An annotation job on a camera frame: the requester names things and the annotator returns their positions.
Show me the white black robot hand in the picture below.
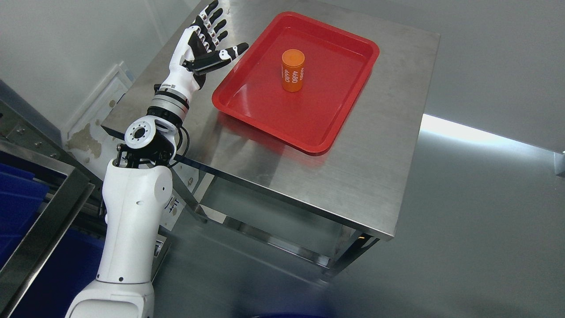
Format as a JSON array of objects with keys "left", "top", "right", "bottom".
[{"left": 155, "top": 0, "right": 249, "bottom": 103}]

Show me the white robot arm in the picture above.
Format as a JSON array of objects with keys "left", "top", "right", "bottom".
[{"left": 65, "top": 85, "right": 191, "bottom": 318}]

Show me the metal shelf rack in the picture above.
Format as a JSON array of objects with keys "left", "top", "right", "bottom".
[{"left": 1, "top": 141, "right": 173, "bottom": 318}]

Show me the stainless steel desk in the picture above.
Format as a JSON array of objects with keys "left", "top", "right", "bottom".
[{"left": 103, "top": 0, "right": 440, "bottom": 276}]

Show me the red plastic tray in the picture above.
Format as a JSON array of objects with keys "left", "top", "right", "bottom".
[{"left": 212, "top": 11, "right": 380, "bottom": 155}]

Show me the lower blue bin far right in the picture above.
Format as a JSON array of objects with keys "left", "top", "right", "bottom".
[{"left": 1, "top": 165, "right": 94, "bottom": 318}]

